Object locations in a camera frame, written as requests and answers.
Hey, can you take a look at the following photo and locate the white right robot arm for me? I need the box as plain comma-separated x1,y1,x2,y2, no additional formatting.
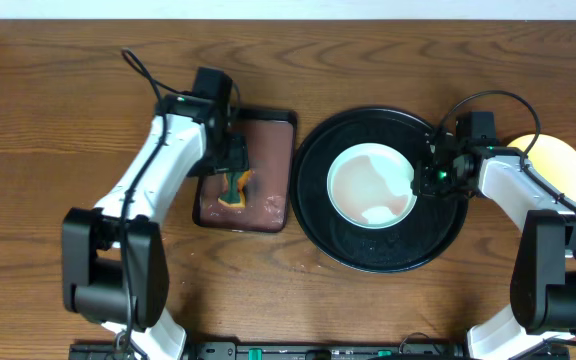
412,136,576,359

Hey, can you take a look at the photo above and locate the brown rectangular tray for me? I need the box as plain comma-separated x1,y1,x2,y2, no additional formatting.
193,107,297,233

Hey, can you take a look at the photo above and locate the black round tray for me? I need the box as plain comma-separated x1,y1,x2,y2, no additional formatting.
290,107,468,273

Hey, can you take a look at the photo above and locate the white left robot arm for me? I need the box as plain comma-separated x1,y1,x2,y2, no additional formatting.
61,95,248,359

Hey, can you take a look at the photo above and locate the green and orange sponge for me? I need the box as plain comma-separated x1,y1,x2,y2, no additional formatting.
218,170,252,209

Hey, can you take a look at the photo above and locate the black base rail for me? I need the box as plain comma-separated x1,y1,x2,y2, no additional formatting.
67,342,571,360

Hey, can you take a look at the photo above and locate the yellow plate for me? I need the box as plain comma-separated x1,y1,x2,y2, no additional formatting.
528,135,576,202

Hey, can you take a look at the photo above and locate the mint plate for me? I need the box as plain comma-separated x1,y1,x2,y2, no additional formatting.
326,143,417,230

